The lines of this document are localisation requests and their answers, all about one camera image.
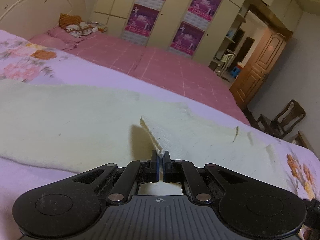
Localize cream wardrobe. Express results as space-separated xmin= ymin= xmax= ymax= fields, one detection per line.
xmin=91 ymin=0 xmax=303 ymax=65

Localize books on nightstand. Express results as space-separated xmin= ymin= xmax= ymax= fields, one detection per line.
xmin=88 ymin=22 xmax=107 ymax=33

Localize orange white patterned pillow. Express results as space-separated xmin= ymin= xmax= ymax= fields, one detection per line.
xmin=59 ymin=14 xmax=99 ymax=37

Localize pink checked bed cover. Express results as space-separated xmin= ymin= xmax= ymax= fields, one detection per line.
xmin=30 ymin=32 xmax=248 ymax=124

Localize pink pillow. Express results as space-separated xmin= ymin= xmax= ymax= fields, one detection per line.
xmin=48 ymin=27 xmax=83 ymax=46

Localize blue plastic stool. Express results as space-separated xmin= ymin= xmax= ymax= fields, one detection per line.
xmin=230 ymin=66 xmax=242 ymax=78

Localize lower left purple poster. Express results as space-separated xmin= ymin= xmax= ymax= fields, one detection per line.
xmin=121 ymin=4 xmax=159 ymax=46

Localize dark wooden chair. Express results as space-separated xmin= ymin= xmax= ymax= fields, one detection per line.
xmin=249 ymin=100 xmax=306 ymax=139

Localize brown wooden door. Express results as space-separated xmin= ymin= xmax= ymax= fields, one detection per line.
xmin=229 ymin=28 xmax=293 ymax=110

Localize cream curved headboard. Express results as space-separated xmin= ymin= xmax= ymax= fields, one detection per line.
xmin=1 ymin=0 xmax=87 ymax=40

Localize white metal rack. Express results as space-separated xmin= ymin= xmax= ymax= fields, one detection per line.
xmin=216 ymin=49 xmax=237 ymax=77

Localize lilac floral bed sheet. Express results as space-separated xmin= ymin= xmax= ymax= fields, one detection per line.
xmin=1 ymin=31 xmax=319 ymax=239

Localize cream knitted garment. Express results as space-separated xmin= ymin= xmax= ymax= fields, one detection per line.
xmin=1 ymin=79 xmax=289 ymax=189

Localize lower right purple poster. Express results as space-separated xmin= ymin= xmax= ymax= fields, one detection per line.
xmin=168 ymin=21 xmax=204 ymax=58

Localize upper right purple poster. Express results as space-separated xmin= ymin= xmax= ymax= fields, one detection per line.
xmin=183 ymin=0 xmax=222 ymax=31

